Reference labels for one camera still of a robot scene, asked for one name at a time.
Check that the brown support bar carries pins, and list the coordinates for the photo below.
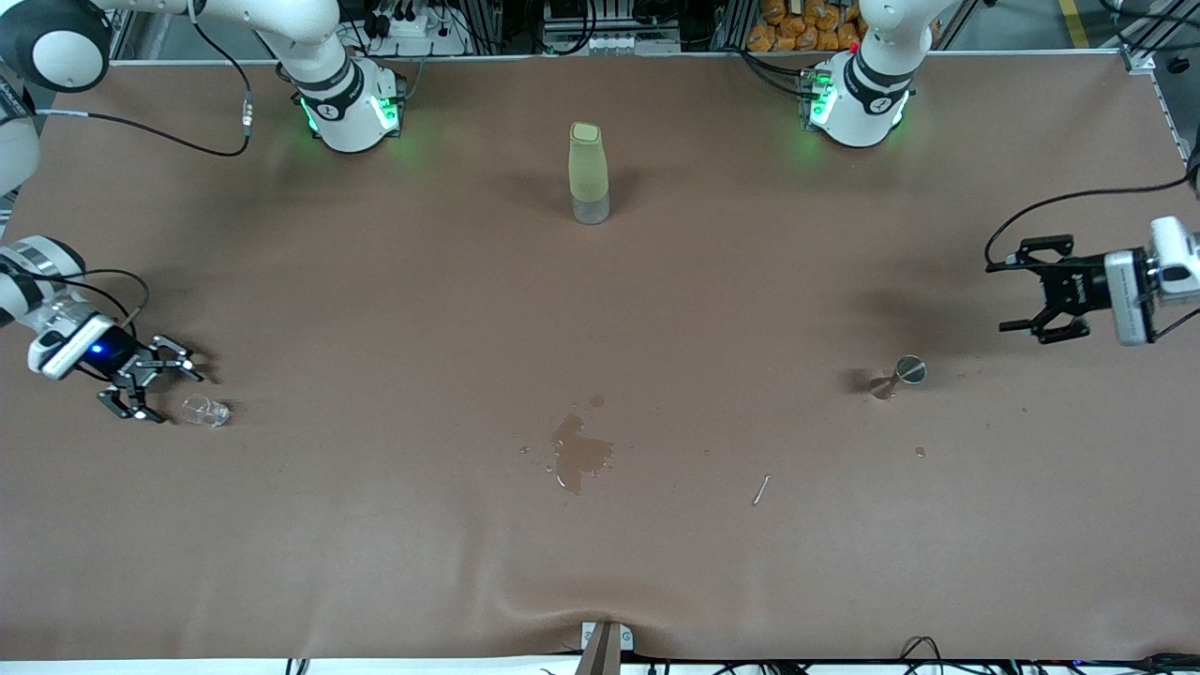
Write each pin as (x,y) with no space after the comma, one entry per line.
(600,656)

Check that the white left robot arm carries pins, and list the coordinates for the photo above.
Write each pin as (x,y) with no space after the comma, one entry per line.
(858,112)

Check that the metal clamp bracket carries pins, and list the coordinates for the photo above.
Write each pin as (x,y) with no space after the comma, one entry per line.
(626,639)

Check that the brown table cover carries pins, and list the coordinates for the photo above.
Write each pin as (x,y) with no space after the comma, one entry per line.
(375,562)

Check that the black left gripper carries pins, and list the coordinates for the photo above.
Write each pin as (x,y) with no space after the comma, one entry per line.
(1080,289)

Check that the orange snack bags pile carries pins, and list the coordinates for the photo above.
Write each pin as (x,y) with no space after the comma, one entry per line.
(797,28)

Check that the steel jigger cup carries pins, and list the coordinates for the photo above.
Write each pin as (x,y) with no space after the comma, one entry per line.
(909,370)

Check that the grey electrical equipment box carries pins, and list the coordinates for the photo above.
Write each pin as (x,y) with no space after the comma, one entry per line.
(609,42)

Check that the small white stick scrap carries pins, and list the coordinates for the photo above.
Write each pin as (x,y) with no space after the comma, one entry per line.
(761,489)

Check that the green frosted bottle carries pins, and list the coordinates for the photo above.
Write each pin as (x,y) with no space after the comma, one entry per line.
(588,169)

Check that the brown liquid spill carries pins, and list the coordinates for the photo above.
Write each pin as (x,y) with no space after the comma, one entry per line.
(577,455)

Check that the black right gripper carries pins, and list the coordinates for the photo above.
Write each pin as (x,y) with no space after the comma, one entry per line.
(128,368)

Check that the white power strip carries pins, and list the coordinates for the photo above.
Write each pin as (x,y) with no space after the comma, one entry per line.
(412,28)

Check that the clear glass measuring beaker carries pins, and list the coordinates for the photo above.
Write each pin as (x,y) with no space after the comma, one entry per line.
(206,411)

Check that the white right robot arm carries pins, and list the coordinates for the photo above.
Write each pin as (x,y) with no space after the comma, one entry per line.
(347,117)

